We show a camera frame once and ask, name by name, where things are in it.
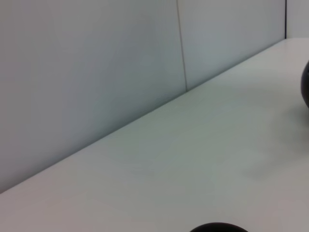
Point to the dark round teacup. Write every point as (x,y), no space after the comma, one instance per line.
(218,228)

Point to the black round teapot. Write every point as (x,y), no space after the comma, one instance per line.
(306,84)

